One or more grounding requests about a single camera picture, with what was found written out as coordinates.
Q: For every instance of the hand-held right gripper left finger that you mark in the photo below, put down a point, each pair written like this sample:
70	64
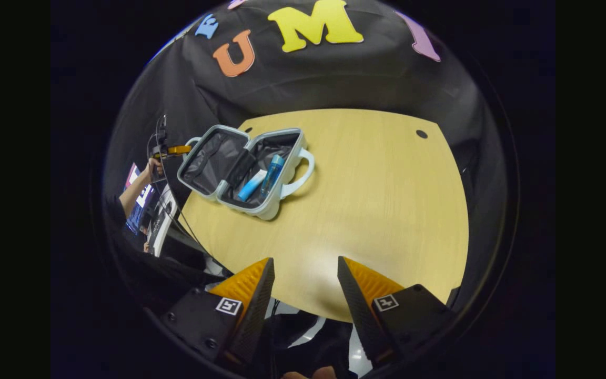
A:
255	310

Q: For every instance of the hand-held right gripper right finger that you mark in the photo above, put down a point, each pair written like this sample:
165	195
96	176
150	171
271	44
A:
358	310

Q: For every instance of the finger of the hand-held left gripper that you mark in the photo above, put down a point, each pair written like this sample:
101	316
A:
179	150

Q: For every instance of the light blue suitcase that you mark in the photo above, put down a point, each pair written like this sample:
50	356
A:
208	158

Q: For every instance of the clear blue squeeze tube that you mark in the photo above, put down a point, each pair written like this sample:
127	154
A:
250	188

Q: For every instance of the blue capped bottle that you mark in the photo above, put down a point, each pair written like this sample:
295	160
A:
273	172

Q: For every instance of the white printed board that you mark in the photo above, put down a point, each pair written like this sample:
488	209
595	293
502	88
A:
162	221

